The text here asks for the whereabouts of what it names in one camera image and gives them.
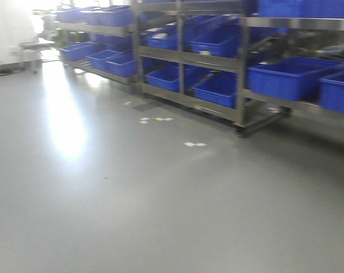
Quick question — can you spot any middle stainless shelf rack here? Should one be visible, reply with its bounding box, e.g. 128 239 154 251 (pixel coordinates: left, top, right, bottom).
131 1 291 137

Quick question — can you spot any stainless shelf rack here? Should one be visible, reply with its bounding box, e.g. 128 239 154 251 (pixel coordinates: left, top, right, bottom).
131 1 291 137
239 0 344 134

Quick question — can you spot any right stainless shelf rack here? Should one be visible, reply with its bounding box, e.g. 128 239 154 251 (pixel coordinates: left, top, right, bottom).
239 0 344 134

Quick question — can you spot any far left shelf rack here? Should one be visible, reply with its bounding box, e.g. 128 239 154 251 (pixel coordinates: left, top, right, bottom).
56 5 138 85

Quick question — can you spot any blue bin lower middle left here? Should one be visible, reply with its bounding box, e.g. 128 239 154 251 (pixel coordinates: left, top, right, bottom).
145 64 209 93

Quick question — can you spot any blue bin lower middle right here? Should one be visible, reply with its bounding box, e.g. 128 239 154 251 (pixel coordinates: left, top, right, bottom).
193 74 237 109

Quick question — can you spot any large blue bin on rack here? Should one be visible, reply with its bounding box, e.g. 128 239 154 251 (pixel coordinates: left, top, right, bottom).
248 57 343 101

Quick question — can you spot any blue bin far right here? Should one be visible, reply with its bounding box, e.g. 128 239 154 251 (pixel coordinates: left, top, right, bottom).
320 71 344 114

